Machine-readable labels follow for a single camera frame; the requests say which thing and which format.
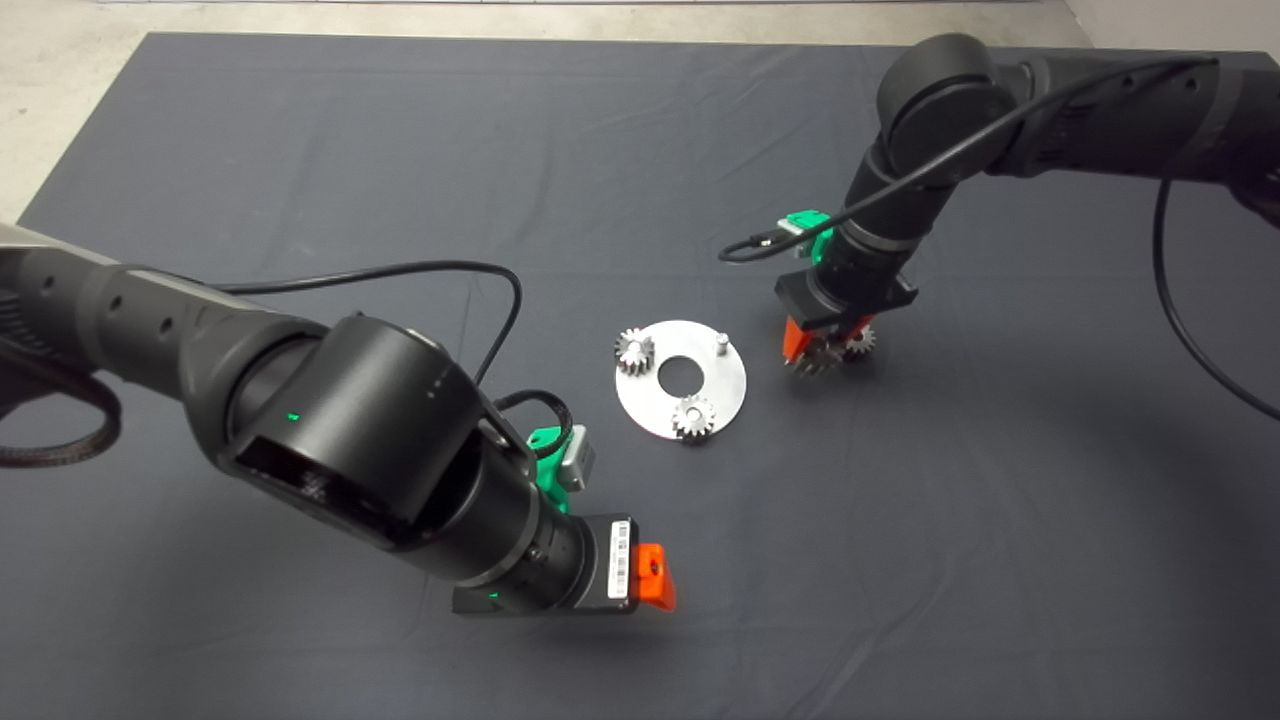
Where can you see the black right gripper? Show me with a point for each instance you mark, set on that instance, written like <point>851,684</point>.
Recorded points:
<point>800,300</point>

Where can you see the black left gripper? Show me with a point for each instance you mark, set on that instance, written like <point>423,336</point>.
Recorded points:
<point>603,535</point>

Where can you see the larger steel gear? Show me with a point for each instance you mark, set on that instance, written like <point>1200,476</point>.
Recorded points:
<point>818,358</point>

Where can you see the small dark steel gear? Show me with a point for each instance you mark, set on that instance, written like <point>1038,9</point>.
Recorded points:
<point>862,345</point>

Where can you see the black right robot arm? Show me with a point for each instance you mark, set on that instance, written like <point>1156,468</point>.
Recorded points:
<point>940,100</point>

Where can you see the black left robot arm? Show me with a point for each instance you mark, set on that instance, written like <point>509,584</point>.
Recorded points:
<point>370,410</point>

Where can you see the round metal plate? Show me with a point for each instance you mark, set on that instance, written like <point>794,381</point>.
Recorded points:
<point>650,400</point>

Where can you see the dark grey table cloth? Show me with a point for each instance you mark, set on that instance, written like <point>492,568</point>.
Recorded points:
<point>600,150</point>

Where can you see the silver right camera box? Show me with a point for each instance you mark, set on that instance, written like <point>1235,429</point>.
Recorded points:
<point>793,233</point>

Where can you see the silver camera box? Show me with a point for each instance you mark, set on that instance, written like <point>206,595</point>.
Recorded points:
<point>793,233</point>
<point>579,460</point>

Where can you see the green right camera mount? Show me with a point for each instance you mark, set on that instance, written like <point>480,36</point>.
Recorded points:
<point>806,218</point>

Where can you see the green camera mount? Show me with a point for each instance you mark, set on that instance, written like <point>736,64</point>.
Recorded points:
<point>806,218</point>
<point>548,470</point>

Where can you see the silver left camera box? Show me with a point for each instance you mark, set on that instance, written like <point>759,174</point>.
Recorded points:
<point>579,460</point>

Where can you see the green left camera mount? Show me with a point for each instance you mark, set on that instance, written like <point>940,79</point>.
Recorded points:
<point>548,470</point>

